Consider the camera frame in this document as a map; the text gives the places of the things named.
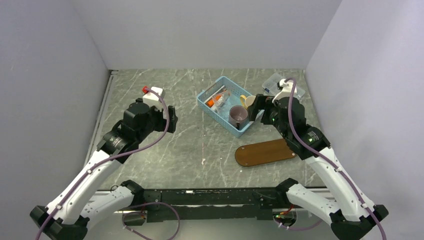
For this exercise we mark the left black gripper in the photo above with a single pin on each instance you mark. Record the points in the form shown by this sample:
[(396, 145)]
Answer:
[(162, 122)]

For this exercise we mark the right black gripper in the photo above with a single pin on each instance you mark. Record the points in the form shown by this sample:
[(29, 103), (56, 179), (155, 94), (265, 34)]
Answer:
[(266, 104)]

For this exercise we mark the purple ceramic mug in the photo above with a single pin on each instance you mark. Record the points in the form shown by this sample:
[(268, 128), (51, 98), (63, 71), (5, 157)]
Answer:
[(238, 117)]

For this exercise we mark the light blue plastic basket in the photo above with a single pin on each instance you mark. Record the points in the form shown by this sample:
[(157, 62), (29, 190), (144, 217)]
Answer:
[(221, 113)]

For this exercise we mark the clear acrylic toothbrush holder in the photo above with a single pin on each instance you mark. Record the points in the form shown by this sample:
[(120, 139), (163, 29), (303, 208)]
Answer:
[(225, 95)]

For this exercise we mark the brown wooden oval tray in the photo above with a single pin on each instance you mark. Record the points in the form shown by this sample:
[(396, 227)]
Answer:
[(263, 153)]

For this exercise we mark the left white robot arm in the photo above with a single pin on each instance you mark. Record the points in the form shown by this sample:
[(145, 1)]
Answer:
[(70, 215)]

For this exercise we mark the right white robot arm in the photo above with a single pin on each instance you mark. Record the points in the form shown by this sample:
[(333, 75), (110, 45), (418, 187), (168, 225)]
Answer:
[(351, 215)]

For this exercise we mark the orange capped toothpaste tube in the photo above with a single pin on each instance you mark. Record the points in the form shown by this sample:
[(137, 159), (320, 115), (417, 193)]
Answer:
[(213, 100)]

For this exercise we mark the yellow ceramic mug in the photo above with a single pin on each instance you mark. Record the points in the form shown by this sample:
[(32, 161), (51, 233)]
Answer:
[(247, 101)]

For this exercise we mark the clear plastic compartment box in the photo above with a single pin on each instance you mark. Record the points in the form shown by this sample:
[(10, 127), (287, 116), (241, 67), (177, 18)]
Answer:
[(271, 89)]

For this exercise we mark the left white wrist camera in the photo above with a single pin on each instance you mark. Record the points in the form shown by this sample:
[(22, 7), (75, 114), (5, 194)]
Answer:
[(151, 99)]

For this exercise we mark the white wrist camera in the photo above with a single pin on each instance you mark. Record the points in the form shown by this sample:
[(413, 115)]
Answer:
[(287, 87), (151, 99)]

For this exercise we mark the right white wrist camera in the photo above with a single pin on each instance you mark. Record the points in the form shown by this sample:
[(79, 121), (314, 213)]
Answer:
[(287, 87)]

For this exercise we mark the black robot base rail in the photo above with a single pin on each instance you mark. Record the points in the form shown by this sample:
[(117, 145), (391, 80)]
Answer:
[(259, 203)]

